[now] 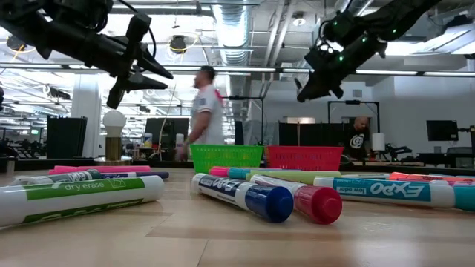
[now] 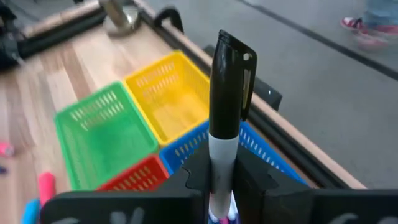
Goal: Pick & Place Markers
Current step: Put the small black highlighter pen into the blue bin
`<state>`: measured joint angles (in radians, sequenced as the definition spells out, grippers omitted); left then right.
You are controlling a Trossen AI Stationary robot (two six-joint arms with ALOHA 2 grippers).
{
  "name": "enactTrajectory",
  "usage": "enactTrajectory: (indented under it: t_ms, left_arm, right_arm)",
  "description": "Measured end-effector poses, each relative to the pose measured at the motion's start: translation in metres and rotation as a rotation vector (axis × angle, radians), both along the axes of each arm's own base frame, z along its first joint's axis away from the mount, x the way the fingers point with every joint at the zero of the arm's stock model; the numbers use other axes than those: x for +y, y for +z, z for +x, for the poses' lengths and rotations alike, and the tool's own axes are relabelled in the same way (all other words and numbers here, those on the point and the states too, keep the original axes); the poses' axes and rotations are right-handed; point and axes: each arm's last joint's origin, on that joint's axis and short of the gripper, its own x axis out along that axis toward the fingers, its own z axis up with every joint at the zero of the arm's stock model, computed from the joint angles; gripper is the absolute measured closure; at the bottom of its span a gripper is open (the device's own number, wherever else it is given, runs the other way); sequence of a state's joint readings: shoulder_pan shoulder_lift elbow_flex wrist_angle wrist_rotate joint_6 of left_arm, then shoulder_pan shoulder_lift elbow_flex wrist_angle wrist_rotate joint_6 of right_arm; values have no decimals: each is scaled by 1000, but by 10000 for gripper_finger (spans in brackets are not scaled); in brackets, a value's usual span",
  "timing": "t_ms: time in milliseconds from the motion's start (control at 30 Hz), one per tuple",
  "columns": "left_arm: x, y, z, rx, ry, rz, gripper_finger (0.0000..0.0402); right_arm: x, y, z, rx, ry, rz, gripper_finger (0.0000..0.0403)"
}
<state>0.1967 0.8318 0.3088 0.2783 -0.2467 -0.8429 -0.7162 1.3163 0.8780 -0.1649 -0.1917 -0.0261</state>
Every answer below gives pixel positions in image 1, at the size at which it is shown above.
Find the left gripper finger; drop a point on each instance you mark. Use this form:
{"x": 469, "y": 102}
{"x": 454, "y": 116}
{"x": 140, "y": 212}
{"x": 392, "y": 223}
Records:
{"x": 148, "y": 63}
{"x": 141, "y": 82}

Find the thin green-capped white marker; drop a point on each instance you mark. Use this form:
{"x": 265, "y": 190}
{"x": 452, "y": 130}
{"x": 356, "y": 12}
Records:
{"x": 365, "y": 174}

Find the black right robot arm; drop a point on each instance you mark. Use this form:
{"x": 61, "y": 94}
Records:
{"x": 389, "y": 18}

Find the black background robot arm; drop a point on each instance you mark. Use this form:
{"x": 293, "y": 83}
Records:
{"x": 393, "y": 150}

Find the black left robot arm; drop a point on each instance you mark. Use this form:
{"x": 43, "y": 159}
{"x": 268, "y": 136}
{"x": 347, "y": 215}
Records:
{"x": 55, "y": 33}

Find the black round ceiling fixture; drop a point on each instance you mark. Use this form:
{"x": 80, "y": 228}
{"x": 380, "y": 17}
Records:
{"x": 178, "y": 43}

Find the black partition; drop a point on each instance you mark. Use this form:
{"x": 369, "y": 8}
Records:
{"x": 311, "y": 134}

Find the white bulb lamp brass base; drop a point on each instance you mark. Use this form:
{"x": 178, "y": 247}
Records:
{"x": 114, "y": 122}

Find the person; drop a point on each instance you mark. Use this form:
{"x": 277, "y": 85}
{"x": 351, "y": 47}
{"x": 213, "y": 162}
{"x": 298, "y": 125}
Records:
{"x": 357, "y": 142}
{"x": 208, "y": 111}

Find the black monitor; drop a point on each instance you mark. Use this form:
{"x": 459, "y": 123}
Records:
{"x": 167, "y": 131}
{"x": 441, "y": 130}

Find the yellow-labelled white canister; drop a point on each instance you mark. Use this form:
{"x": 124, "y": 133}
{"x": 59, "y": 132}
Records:
{"x": 147, "y": 141}

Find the white plastic bottle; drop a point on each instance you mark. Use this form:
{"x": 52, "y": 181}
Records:
{"x": 180, "y": 141}

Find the red plastic basket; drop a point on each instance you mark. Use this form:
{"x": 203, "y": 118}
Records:
{"x": 304, "y": 158}

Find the light green highlighter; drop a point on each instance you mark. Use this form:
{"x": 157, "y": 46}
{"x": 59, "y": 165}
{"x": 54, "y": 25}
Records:
{"x": 297, "y": 176}

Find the thin purple marker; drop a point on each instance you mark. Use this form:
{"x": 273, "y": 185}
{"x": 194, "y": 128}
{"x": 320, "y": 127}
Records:
{"x": 148, "y": 174}

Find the black panel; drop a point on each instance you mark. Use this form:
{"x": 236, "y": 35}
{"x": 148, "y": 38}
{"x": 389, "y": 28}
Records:
{"x": 67, "y": 137}

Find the pink highlighter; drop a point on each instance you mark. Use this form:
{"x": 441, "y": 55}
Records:
{"x": 100, "y": 169}
{"x": 219, "y": 171}

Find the teal Expo marker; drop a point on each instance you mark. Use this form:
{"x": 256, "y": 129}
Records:
{"x": 389, "y": 191}

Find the green plastic basket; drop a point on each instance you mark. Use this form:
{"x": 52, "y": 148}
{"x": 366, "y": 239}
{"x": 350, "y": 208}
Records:
{"x": 226, "y": 157}

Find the red Expo marker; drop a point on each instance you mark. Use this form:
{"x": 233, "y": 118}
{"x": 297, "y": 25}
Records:
{"x": 319, "y": 204}

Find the blue highlighter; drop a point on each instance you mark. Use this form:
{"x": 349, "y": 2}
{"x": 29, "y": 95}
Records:
{"x": 241, "y": 173}

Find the orange highlighter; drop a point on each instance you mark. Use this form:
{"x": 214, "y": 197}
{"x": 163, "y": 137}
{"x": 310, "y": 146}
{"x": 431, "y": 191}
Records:
{"x": 415, "y": 177}

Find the dark green Expo marker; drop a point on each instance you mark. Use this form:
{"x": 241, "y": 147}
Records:
{"x": 55, "y": 178}

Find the blue Expo marker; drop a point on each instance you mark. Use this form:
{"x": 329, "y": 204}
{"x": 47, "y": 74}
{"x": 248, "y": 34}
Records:
{"x": 241, "y": 194}

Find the light green Expo marker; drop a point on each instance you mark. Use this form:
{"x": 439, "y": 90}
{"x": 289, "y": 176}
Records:
{"x": 74, "y": 200}

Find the silver ventilation duct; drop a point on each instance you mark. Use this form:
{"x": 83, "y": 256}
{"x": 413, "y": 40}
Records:
{"x": 349, "y": 5}
{"x": 232, "y": 29}

